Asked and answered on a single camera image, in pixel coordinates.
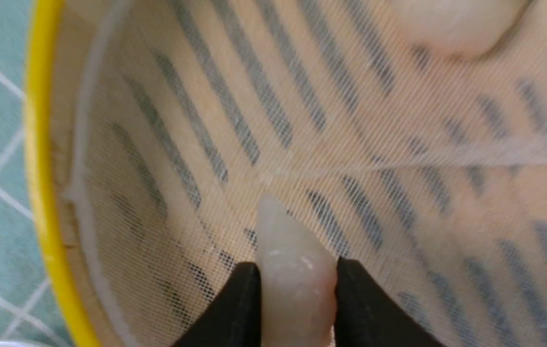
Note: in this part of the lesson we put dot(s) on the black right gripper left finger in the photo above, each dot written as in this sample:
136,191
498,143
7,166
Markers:
233,318

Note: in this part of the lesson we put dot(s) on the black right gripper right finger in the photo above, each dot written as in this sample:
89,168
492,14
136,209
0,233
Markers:
367,317

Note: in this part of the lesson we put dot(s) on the white square plate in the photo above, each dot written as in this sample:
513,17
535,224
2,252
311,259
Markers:
21,343

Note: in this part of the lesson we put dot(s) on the white mesh steamer liner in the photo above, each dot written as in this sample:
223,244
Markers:
431,172

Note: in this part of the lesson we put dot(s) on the green checked tablecloth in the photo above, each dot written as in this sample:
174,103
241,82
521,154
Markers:
27,306

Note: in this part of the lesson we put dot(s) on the pale green dumpling in steamer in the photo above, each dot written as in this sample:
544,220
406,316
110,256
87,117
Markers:
465,29

